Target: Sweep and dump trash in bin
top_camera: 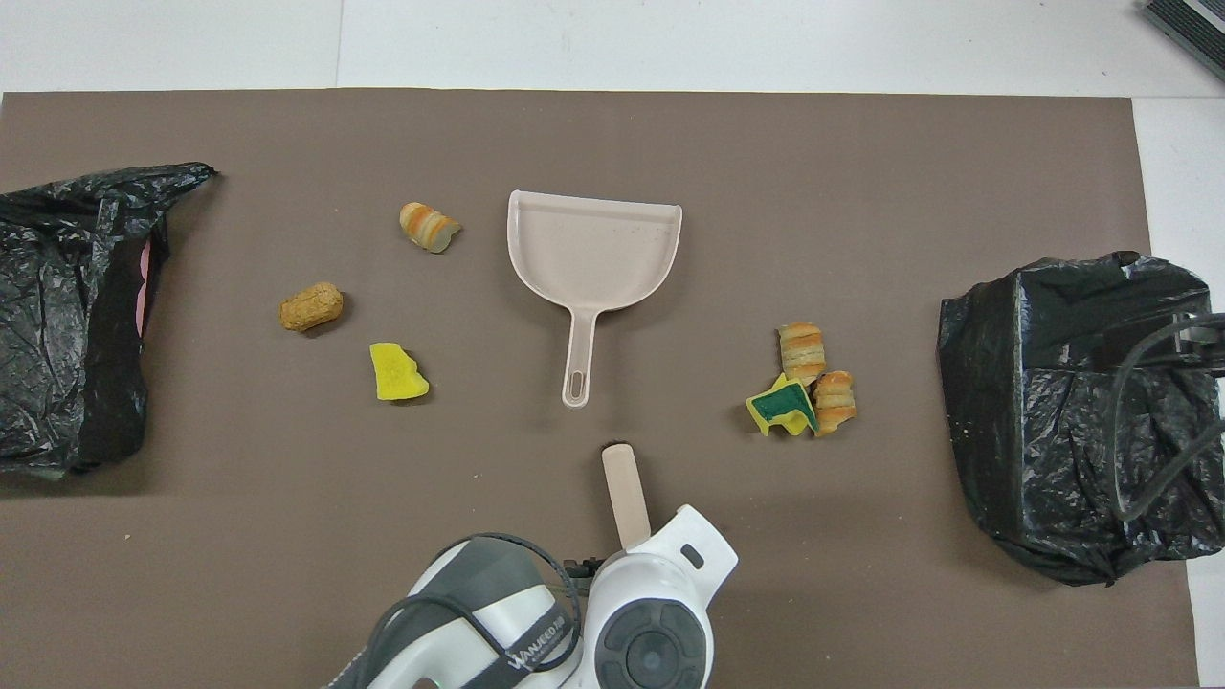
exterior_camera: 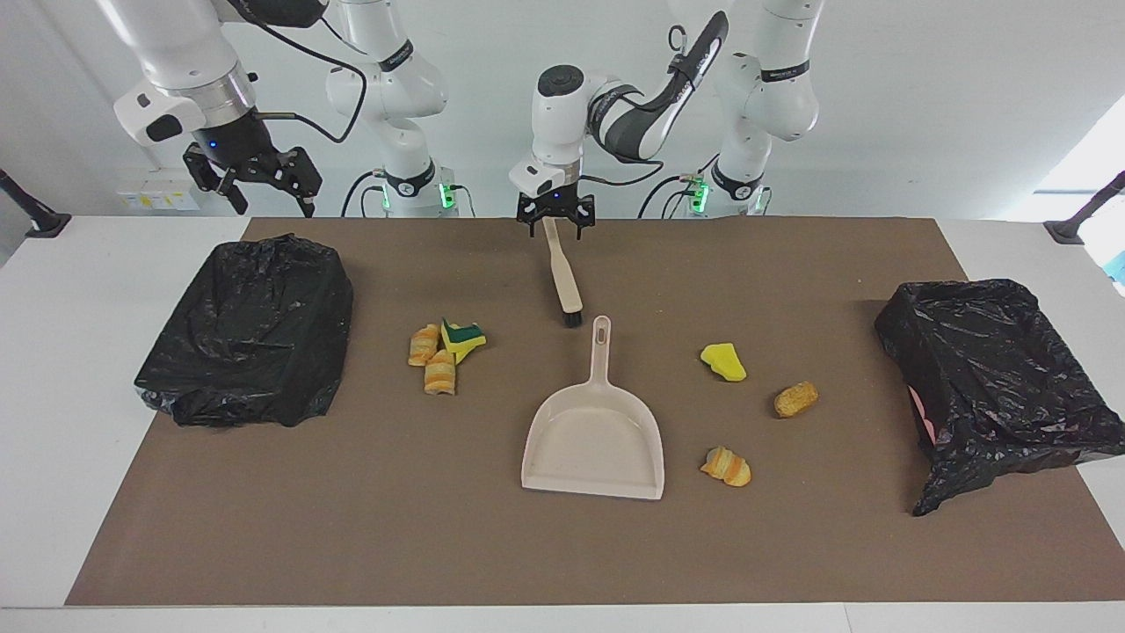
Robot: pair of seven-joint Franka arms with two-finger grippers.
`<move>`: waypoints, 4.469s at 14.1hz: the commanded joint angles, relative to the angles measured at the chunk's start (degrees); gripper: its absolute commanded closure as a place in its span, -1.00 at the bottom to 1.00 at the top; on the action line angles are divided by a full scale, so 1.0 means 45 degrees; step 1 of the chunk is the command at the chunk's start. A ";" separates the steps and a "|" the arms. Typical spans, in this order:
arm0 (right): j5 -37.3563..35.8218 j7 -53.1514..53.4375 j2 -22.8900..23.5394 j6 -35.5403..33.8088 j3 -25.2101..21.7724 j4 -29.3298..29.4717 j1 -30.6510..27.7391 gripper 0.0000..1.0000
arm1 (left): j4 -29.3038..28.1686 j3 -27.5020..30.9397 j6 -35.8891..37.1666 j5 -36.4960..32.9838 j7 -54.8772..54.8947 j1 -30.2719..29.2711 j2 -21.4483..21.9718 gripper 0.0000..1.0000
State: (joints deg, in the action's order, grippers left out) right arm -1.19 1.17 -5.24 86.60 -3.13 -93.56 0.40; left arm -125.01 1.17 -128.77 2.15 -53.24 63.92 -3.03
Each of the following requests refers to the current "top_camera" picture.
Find curled green yellow sponge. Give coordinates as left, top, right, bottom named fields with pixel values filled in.
left=746, top=373, right=820, bottom=439

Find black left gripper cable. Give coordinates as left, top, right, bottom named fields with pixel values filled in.
left=368, top=531, right=587, bottom=689

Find pink plastic bin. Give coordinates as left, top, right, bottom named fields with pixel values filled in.
left=137, top=239, right=155, bottom=338

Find dark grey ribbed object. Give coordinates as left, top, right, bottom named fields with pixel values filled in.
left=1141, top=0, right=1225, bottom=82

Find striped croissant piece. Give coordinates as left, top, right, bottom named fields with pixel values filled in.
left=399, top=201, right=462, bottom=255

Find striped orange pastry roll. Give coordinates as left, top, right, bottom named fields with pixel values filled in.
left=812, top=370, right=858, bottom=438
left=777, top=322, right=827, bottom=387

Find beige hand brush black bristles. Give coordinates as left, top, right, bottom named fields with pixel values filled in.
left=601, top=443, right=654, bottom=553

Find brown table mat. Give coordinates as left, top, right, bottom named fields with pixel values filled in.
left=0, top=89, right=1199, bottom=689

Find brown bread roll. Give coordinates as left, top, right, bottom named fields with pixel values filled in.
left=278, top=281, right=345, bottom=334

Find beige plastic dustpan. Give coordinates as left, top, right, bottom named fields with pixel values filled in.
left=506, top=189, right=684, bottom=410

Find black plastic trash bag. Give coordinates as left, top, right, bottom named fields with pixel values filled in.
left=0, top=162, right=219, bottom=479
left=937, top=251, right=1225, bottom=587

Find small yellow green sponge piece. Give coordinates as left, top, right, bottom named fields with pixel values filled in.
left=369, top=342, right=431, bottom=402

